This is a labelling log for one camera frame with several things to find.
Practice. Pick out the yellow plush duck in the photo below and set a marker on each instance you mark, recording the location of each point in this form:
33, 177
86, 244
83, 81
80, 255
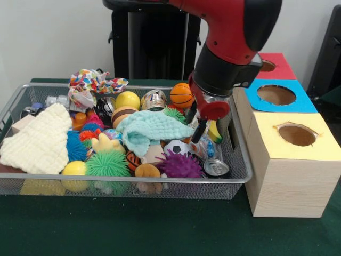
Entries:
106, 145

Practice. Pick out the purple spiky ball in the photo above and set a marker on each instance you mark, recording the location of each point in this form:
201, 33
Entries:
181, 166

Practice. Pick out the cream knitted cloth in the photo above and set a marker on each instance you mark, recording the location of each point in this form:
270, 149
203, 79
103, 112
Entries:
40, 144

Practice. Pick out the small clear plastic bottle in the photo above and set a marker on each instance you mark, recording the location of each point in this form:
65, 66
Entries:
206, 149

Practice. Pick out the black stand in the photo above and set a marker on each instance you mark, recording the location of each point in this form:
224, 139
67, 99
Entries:
327, 53

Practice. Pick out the dark green table cloth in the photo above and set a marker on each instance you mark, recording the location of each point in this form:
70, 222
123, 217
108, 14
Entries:
160, 229

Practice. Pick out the silver drink can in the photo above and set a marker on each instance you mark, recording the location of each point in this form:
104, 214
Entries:
216, 168

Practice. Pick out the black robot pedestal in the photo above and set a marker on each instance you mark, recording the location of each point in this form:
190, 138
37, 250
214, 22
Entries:
149, 40

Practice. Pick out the wooden three-hole box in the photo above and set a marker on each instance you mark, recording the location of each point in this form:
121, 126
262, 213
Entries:
287, 186

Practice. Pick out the mint green knitted cloth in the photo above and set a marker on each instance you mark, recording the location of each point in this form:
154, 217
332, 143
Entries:
154, 125

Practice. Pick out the dark green side-table cloth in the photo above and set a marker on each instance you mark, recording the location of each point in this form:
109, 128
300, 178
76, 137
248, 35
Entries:
333, 97

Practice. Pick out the brown striped toy burger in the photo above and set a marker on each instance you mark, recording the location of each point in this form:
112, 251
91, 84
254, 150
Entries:
123, 116

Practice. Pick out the yellow toy banana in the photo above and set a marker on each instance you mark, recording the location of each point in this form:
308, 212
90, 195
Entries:
215, 132

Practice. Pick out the silver mesh bin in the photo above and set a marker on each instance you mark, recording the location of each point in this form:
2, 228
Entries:
199, 190

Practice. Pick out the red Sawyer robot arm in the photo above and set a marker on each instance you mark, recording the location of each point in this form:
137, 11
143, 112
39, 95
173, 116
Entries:
231, 32

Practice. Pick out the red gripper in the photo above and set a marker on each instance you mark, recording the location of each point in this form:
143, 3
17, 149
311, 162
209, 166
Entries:
215, 110

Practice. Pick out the orange toy basketball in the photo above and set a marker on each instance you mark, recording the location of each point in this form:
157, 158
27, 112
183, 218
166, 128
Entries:
181, 95

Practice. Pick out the green koosh ball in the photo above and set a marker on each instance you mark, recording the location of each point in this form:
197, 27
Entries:
108, 164

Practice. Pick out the brown teddy bear plush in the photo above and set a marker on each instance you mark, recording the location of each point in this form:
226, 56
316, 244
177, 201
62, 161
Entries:
147, 170

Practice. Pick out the toy soccer ball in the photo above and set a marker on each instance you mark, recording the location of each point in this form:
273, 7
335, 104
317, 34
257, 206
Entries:
177, 148

